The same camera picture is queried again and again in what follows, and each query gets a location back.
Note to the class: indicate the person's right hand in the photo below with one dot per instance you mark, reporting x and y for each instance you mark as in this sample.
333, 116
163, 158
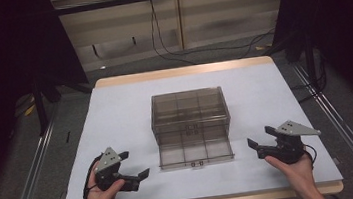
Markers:
294, 175

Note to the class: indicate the aluminium floor rail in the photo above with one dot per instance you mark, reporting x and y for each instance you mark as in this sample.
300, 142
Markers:
29, 183
345, 127

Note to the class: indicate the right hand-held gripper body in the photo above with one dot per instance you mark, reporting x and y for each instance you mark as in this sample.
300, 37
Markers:
290, 142

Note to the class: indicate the wooden table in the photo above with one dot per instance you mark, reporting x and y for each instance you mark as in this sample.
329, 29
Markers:
181, 72

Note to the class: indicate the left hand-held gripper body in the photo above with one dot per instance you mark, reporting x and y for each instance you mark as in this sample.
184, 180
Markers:
107, 161

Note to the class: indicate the clear brown drawer cabinet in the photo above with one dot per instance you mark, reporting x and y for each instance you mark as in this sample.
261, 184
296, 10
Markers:
189, 114

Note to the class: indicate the black metal stand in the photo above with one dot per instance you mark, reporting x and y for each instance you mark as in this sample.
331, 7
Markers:
309, 60
40, 105

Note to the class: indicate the person's left hand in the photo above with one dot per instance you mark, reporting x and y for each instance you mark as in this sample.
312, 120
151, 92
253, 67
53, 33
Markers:
100, 197

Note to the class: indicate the small black floor piece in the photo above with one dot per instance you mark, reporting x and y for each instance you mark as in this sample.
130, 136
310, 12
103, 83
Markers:
68, 136

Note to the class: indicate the white table mat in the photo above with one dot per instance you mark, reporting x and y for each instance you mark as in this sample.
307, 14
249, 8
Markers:
123, 119

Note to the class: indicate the yellow floor tape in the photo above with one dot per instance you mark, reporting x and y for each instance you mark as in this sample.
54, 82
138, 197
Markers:
29, 110

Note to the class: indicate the clear brown compartment drawer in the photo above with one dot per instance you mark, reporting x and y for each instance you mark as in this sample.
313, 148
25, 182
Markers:
195, 153

